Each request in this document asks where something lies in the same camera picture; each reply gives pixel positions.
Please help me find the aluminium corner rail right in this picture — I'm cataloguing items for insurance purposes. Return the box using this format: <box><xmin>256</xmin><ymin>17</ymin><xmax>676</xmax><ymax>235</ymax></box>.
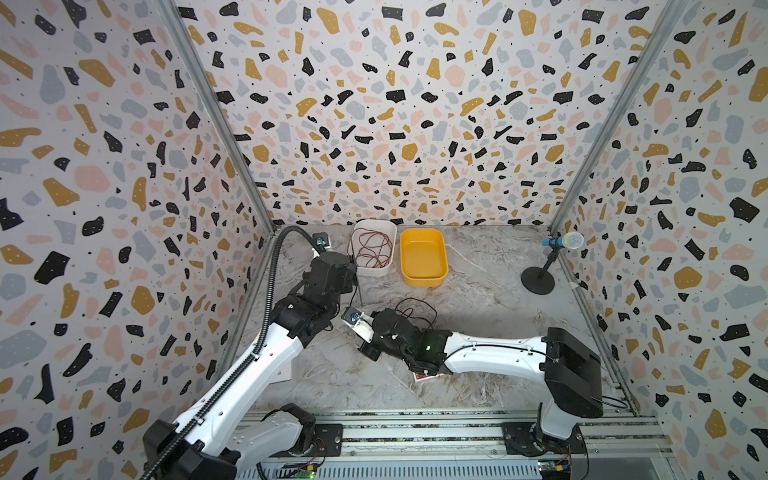
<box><xmin>548</xmin><ymin>0</ymin><xmax>686</xmax><ymax>234</ymax></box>

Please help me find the blue toy microphone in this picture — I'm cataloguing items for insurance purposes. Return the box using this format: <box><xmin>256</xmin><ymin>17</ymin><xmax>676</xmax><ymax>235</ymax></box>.
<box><xmin>542</xmin><ymin>231</ymin><xmax>585</xmax><ymax>250</ymax></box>

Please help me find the red cable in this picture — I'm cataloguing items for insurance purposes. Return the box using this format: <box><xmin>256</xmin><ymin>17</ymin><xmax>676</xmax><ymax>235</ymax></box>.
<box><xmin>349</xmin><ymin>229</ymin><xmax>394</xmax><ymax>270</ymax></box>

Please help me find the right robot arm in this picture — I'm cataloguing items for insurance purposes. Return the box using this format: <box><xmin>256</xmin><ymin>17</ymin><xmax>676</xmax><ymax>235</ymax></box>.
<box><xmin>343</xmin><ymin>307</ymin><xmax>604</xmax><ymax>457</ymax></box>

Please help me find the aluminium corner rail left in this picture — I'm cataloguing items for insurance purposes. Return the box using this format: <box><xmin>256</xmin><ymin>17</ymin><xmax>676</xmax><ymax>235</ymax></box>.
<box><xmin>156</xmin><ymin>0</ymin><xmax>276</xmax><ymax>234</ymax></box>

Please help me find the yellow plastic bin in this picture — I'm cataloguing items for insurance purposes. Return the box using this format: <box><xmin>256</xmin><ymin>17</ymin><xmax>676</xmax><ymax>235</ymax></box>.
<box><xmin>400</xmin><ymin>228</ymin><xmax>449</xmax><ymax>288</ymax></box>

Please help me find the grey perforated cable spool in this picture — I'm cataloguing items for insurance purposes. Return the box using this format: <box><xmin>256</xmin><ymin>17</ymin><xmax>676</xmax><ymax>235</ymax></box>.
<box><xmin>349</xmin><ymin>276</ymin><xmax>364</xmax><ymax>312</ymax></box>

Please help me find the aluminium corner rail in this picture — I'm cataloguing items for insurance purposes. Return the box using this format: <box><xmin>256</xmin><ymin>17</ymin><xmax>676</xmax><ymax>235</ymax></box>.
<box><xmin>156</xmin><ymin>0</ymin><xmax>276</xmax><ymax>234</ymax></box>
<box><xmin>548</xmin><ymin>0</ymin><xmax>686</xmax><ymax>234</ymax></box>

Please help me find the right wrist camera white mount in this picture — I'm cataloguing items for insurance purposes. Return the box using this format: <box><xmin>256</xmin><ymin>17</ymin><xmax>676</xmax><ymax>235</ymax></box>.
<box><xmin>341</xmin><ymin>306</ymin><xmax>374</xmax><ymax>343</ymax></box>

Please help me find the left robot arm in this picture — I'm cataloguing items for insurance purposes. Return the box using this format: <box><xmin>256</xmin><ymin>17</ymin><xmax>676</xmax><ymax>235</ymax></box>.
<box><xmin>142</xmin><ymin>226</ymin><xmax>357</xmax><ymax>479</ymax></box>

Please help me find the white plastic bin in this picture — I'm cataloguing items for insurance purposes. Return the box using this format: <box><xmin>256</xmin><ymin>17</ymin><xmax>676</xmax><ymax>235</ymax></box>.
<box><xmin>347</xmin><ymin>219</ymin><xmax>397</xmax><ymax>278</ymax></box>

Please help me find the black cable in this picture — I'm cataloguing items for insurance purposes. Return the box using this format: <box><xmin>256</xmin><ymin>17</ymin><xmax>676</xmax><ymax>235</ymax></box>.
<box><xmin>392</xmin><ymin>296</ymin><xmax>439</xmax><ymax>331</ymax></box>

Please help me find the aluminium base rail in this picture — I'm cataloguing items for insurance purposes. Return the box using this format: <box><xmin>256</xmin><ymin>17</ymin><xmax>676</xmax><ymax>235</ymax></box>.
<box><xmin>239</xmin><ymin>409</ymin><xmax>684</xmax><ymax>479</ymax></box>

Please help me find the black microphone stand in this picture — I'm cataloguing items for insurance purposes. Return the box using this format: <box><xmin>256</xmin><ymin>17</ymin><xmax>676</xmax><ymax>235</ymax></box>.
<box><xmin>521</xmin><ymin>246</ymin><xmax>561</xmax><ymax>295</ymax></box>

